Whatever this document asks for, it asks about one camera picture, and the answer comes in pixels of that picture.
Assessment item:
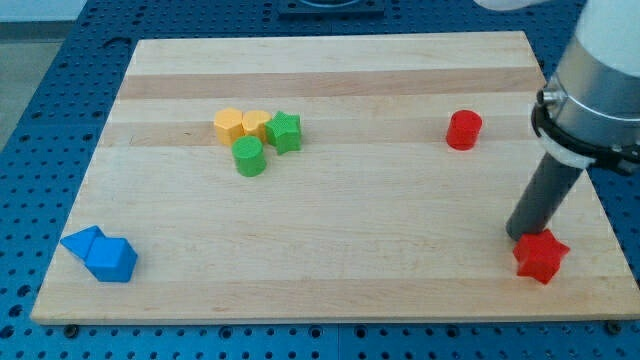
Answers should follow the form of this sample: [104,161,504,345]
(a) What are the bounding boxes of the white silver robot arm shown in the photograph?
[531,0,639,175]

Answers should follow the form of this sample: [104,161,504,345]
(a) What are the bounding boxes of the green star block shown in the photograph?
[265,111,302,155]

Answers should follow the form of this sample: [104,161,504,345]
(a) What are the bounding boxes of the red star block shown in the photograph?
[513,230,570,284]

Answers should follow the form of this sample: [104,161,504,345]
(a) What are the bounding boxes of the wooden board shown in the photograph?
[31,32,639,325]

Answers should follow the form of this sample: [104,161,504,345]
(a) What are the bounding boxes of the green cylinder block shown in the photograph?
[231,135,266,177]

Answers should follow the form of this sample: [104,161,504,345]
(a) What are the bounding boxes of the yellow heart block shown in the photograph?
[241,110,272,143]

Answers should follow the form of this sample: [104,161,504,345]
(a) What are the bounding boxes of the yellow hexagon block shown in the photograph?
[214,107,245,146]

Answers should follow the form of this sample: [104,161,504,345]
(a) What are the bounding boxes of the red cylinder block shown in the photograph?
[445,109,483,151]

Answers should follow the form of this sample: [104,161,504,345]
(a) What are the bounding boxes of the blue cube block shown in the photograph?
[85,237,138,283]

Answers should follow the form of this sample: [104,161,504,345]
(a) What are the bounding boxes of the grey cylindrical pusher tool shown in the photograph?
[505,153,583,241]

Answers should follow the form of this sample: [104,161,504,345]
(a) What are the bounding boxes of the blue triangle block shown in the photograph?
[60,225,105,260]

